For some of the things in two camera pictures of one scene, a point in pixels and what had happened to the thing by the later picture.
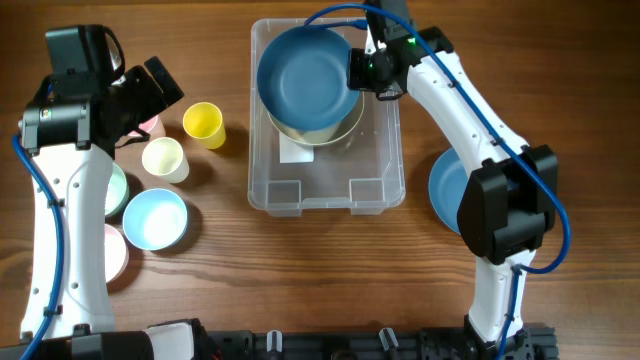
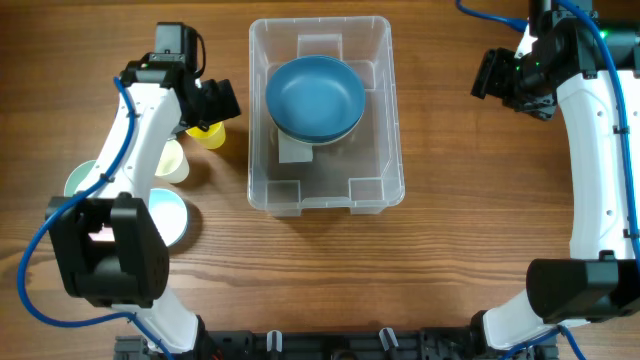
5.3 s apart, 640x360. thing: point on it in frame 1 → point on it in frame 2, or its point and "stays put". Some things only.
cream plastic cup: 163,157 stays put
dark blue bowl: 303,75 → 317,141
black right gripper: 364,65 → 488,81
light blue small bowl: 155,219 stays put
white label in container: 294,152 stays put
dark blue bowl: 447,183 → 316,98
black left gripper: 157,97 → 224,102
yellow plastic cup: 204,121 stays put
